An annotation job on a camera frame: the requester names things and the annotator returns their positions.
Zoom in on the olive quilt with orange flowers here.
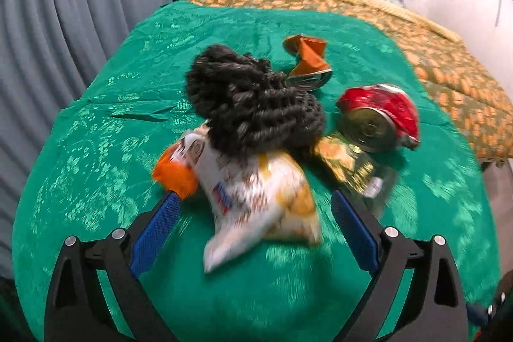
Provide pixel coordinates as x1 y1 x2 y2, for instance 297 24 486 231
188 0 513 162

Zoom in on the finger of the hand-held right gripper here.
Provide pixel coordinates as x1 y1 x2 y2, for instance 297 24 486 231
467 288 508 327

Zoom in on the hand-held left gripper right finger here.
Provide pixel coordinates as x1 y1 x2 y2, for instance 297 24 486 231
331 190 469 342

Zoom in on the crushed red drink can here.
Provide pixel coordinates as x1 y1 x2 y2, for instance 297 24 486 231
336 84 421 153

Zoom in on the green yellow snack packet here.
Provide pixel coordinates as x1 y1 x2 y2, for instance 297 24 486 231
313 134 398 207

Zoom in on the grey blue curtain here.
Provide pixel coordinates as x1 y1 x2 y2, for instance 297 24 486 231
0 0 176 279

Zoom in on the crushed orange drink can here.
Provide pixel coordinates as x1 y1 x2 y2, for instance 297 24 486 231
282 34 334 90

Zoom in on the green patterned tablecloth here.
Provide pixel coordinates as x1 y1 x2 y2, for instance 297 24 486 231
12 1 501 342

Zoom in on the orange snack packet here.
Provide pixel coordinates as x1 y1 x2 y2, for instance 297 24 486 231
151 138 201 200

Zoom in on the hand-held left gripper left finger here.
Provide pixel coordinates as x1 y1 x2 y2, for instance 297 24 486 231
43 192 183 342

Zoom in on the white yellow snack packet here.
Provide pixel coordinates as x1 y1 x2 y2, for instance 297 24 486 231
182 126 323 274

